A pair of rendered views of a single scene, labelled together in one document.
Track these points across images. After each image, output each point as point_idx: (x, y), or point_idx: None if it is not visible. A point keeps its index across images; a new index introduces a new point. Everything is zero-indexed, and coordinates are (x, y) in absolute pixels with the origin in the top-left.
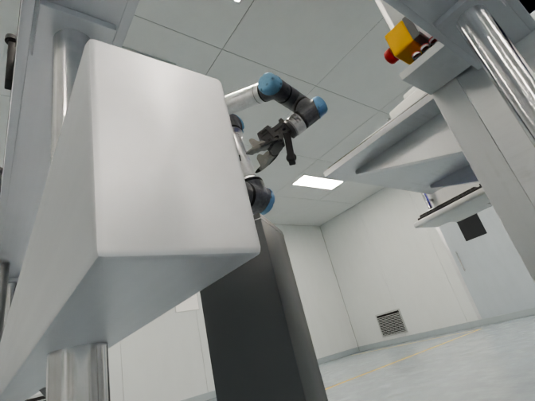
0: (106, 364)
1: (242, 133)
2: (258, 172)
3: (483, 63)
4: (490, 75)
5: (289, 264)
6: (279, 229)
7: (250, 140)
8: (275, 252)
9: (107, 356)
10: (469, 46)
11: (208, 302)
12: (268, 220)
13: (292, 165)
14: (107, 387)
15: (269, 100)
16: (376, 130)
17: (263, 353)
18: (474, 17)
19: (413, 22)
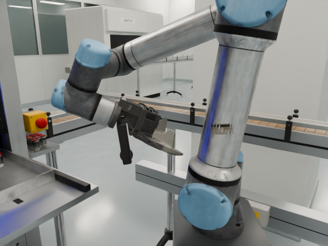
0: (167, 192)
1: (216, 34)
2: (178, 155)
3: (57, 162)
4: (57, 167)
5: None
6: (174, 244)
7: (165, 120)
8: (173, 242)
9: (167, 191)
10: (55, 153)
11: None
12: (173, 215)
13: (128, 164)
14: (167, 195)
15: (128, 71)
16: (42, 165)
17: None
18: None
19: (71, 138)
